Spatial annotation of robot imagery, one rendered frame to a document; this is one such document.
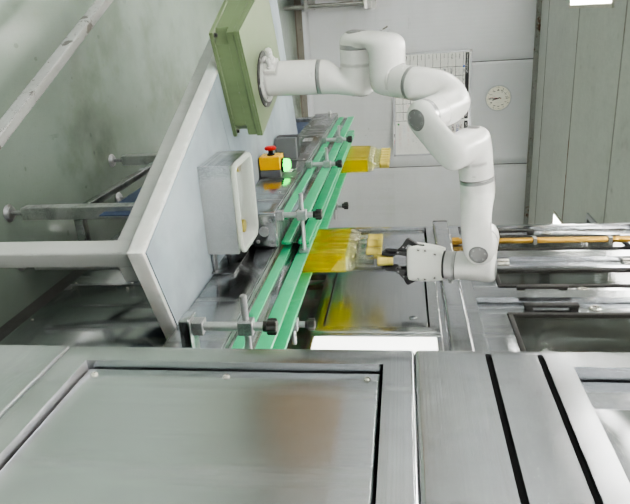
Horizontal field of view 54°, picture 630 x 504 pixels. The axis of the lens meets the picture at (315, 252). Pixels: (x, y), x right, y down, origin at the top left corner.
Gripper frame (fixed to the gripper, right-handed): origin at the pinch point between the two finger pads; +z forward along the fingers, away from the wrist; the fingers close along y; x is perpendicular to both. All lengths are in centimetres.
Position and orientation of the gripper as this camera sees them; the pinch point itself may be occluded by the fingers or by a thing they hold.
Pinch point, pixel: (390, 259)
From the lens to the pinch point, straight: 173.2
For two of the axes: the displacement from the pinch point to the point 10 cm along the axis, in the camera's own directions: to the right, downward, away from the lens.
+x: -3.8, 3.3, -8.6
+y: -0.6, -9.4, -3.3
